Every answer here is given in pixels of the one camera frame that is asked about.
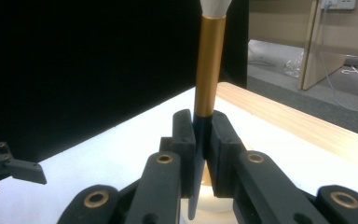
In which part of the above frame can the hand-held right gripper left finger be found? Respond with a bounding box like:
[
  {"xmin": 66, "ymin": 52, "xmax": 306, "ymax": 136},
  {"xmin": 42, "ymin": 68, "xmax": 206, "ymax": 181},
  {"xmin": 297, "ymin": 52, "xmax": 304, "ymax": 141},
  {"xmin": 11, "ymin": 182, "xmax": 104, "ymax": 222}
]
[{"xmin": 159, "ymin": 108, "xmax": 197, "ymax": 199}]

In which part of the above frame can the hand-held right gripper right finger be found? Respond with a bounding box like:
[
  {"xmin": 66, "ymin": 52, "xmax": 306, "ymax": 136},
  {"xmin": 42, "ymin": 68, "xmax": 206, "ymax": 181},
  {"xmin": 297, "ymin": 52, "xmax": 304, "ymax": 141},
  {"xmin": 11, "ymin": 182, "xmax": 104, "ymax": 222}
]
[{"xmin": 206, "ymin": 110, "xmax": 246, "ymax": 199}]

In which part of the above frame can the gold and black makeup brush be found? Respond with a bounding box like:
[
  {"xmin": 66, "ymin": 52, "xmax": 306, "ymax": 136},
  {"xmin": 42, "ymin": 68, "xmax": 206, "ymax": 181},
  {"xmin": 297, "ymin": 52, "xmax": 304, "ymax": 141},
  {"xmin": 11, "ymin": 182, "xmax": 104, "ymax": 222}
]
[{"xmin": 187, "ymin": 0, "xmax": 233, "ymax": 221}]

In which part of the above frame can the clear plastic bag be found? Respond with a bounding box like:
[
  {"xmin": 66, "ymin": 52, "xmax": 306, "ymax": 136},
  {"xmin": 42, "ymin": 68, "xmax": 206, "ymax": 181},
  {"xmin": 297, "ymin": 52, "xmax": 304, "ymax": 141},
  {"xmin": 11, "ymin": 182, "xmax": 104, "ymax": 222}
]
[{"xmin": 282, "ymin": 50, "xmax": 306, "ymax": 78}]

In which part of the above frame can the black curtain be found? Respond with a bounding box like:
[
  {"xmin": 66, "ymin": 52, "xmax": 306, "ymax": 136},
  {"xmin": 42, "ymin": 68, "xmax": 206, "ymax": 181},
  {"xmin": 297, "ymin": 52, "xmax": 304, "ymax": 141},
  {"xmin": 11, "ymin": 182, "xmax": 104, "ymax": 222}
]
[{"xmin": 0, "ymin": 0, "xmax": 250, "ymax": 163}]

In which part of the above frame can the light wooden desk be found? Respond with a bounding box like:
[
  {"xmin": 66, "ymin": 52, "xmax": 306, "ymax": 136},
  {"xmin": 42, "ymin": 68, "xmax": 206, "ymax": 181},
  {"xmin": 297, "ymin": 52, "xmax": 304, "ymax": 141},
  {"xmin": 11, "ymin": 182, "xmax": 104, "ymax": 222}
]
[{"xmin": 248, "ymin": 0, "xmax": 358, "ymax": 91}]

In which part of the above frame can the thin white hanging cable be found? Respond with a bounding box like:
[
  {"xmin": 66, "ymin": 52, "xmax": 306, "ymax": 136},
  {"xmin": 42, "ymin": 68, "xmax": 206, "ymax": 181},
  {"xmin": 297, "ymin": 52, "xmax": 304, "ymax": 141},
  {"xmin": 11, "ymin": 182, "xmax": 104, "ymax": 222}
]
[{"xmin": 319, "ymin": 6, "xmax": 358, "ymax": 119}]

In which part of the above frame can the white wall socket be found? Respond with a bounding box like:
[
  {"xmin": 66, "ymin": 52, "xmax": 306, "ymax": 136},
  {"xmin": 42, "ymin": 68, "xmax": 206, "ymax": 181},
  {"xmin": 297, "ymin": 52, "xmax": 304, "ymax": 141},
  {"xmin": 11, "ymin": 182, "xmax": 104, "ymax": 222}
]
[{"xmin": 320, "ymin": 0, "xmax": 357, "ymax": 10}]

